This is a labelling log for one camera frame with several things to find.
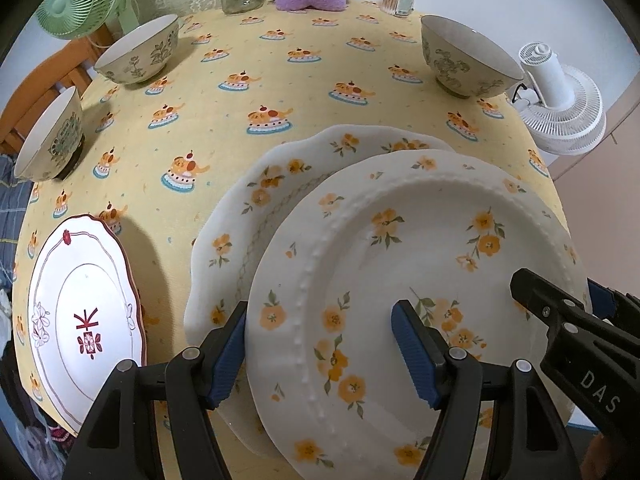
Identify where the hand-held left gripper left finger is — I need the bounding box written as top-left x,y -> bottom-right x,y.
62,300 -> 249,480

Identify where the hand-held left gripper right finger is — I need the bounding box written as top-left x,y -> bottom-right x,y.
391,299 -> 581,480

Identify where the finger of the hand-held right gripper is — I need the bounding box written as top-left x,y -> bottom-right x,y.
510,268 -> 640,441
588,279 -> 640,333

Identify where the beaded rim floral plate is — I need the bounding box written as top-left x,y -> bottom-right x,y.
244,149 -> 588,472

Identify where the scalloped floral plate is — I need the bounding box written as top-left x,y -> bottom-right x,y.
184,124 -> 456,453

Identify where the white plate with red pattern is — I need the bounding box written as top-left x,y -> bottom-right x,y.
27,215 -> 148,438

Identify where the cream bowl with scroll pattern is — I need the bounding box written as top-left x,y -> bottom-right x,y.
420,14 -> 525,100

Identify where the cream bowl with round medallion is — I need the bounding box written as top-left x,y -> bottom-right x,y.
13,85 -> 85,182

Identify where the cream bowl with leaf sprigs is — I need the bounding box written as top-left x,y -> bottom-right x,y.
93,14 -> 181,86

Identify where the beige door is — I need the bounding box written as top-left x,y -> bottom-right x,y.
545,85 -> 640,301

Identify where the white desk fan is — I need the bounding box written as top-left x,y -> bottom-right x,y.
510,42 -> 608,157

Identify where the blue plaid cloth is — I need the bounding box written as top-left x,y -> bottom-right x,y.
0,155 -> 36,291

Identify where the yellow printed tablecloth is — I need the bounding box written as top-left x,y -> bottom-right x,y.
12,0 -> 576,480

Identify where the wooden chair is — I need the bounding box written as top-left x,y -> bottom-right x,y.
0,25 -> 113,153

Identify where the green desk fan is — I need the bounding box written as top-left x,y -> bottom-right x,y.
36,0 -> 143,41

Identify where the black fan cable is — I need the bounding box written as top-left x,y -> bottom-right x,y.
507,82 -> 533,106

